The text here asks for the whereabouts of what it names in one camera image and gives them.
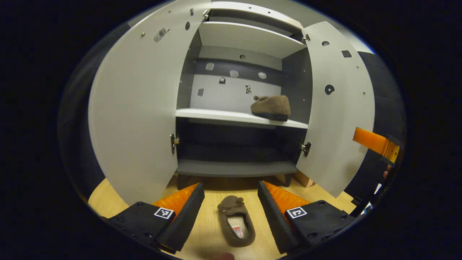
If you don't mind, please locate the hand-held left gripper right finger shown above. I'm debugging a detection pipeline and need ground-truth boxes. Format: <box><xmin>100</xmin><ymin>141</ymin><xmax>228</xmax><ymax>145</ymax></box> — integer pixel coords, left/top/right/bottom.
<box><xmin>257</xmin><ymin>181</ymin><xmax>356</xmax><ymax>254</ymax></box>

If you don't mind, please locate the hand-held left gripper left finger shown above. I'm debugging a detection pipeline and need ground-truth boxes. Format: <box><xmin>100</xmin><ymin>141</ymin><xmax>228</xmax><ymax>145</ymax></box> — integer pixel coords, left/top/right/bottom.
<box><xmin>106</xmin><ymin>182</ymin><xmax>205</xmax><ymax>255</ymax></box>

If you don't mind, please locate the white cabinet door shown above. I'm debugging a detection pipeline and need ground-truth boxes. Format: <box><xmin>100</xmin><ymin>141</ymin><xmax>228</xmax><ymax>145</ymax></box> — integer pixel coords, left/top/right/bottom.
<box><xmin>295</xmin><ymin>21</ymin><xmax>376</xmax><ymax>198</ymax></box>
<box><xmin>88</xmin><ymin>0</ymin><xmax>212</xmax><ymax>206</ymax></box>

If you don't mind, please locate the brown fuzzy shoe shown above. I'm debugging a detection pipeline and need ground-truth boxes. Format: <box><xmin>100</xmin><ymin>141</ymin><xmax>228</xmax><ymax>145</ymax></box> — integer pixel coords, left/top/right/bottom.
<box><xmin>250</xmin><ymin>95</ymin><xmax>291</xmax><ymax>122</ymax></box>
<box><xmin>217</xmin><ymin>195</ymin><xmax>256</xmax><ymax>248</ymax></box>

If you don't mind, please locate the black backdrop cloth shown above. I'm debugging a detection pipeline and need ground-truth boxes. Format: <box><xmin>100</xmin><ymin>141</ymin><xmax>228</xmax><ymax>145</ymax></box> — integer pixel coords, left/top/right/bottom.
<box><xmin>58</xmin><ymin>22</ymin><xmax>407</xmax><ymax>217</ymax></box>

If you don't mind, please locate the orange white book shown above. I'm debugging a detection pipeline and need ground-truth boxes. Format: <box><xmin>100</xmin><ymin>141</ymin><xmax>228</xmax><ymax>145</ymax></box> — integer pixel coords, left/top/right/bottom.
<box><xmin>294</xmin><ymin>170</ymin><xmax>316</xmax><ymax>188</ymax></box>

